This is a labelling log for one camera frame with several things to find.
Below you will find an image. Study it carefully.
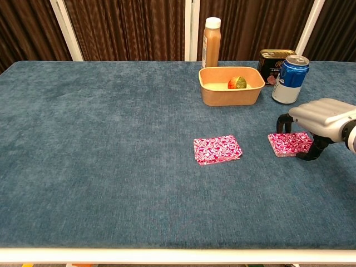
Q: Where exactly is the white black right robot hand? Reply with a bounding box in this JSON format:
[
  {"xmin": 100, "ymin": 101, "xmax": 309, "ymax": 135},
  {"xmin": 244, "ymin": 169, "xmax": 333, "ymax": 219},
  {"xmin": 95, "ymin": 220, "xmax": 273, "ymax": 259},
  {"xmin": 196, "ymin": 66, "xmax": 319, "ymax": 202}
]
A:
[{"xmin": 276, "ymin": 98, "xmax": 356, "ymax": 162}]

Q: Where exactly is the pink patterned card stack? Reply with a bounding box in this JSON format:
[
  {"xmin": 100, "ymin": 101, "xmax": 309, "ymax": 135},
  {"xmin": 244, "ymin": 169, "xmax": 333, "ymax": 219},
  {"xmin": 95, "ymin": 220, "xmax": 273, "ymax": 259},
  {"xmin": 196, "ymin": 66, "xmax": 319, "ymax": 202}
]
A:
[{"xmin": 267, "ymin": 132, "xmax": 314, "ymax": 159}]

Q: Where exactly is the pink speckled sponge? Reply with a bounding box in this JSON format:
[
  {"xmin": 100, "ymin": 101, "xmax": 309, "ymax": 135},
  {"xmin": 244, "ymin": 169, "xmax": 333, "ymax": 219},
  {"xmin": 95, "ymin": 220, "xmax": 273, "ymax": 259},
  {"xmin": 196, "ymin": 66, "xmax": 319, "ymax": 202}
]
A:
[{"xmin": 193, "ymin": 135, "xmax": 243, "ymax": 166}]

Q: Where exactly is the blue white soda can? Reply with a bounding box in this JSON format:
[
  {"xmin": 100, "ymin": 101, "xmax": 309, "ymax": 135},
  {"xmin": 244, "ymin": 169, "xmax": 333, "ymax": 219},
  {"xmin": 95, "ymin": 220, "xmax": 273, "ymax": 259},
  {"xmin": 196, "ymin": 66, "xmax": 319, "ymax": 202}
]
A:
[{"xmin": 271, "ymin": 55, "xmax": 310, "ymax": 105}]

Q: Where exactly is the black gold luncheon meat tin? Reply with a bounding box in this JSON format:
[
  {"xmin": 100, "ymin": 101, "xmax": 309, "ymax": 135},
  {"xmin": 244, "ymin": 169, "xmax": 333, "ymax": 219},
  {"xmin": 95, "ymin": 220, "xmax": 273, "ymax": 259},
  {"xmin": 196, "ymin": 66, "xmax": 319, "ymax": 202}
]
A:
[{"xmin": 256, "ymin": 49, "xmax": 298, "ymax": 86}]

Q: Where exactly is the small round green red fruit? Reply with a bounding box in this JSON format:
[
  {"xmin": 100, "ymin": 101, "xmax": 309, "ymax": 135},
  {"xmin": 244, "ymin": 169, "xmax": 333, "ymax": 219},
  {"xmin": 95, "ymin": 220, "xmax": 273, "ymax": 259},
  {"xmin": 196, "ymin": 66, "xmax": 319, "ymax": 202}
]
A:
[{"xmin": 228, "ymin": 76, "xmax": 248, "ymax": 90}]

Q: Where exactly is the brown pleated curtain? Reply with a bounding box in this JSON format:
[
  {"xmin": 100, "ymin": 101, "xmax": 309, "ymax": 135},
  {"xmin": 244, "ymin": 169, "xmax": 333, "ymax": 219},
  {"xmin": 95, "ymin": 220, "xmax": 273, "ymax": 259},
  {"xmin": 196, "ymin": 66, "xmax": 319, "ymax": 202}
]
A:
[
  {"xmin": 198, "ymin": 0, "xmax": 317, "ymax": 62},
  {"xmin": 63, "ymin": 0, "xmax": 186, "ymax": 62},
  {"xmin": 0, "ymin": 0, "xmax": 73, "ymax": 73},
  {"xmin": 302, "ymin": 0, "xmax": 356, "ymax": 62}
]

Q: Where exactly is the brown juice bottle white cap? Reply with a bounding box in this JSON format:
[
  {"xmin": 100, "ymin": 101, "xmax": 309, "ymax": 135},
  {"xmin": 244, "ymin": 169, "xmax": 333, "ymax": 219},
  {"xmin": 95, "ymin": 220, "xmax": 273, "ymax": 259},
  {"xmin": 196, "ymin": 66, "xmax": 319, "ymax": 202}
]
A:
[{"xmin": 202, "ymin": 17, "xmax": 222, "ymax": 68}]

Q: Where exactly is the blue fabric table cover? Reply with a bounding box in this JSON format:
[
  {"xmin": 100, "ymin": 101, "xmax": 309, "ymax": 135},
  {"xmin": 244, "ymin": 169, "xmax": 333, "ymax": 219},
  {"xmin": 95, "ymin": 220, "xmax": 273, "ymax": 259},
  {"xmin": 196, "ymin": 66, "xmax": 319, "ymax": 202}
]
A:
[{"xmin": 0, "ymin": 60, "xmax": 356, "ymax": 250}]

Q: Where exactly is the white partition frame post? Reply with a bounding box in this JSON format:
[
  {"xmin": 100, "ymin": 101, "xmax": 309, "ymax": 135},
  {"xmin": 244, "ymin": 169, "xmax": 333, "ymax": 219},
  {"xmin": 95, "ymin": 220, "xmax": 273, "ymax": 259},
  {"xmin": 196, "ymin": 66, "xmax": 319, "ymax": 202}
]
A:
[
  {"xmin": 191, "ymin": 0, "xmax": 201, "ymax": 62},
  {"xmin": 294, "ymin": 0, "xmax": 327, "ymax": 56},
  {"xmin": 49, "ymin": 0, "xmax": 85, "ymax": 62},
  {"xmin": 184, "ymin": 0, "xmax": 193, "ymax": 62}
]

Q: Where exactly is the white table edge frame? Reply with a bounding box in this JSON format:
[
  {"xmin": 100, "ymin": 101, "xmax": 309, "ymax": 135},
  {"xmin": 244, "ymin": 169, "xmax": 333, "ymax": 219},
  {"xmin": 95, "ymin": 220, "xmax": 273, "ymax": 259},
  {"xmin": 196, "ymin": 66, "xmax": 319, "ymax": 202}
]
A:
[{"xmin": 0, "ymin": 246, "xmax": 356, "ymax": 265}]

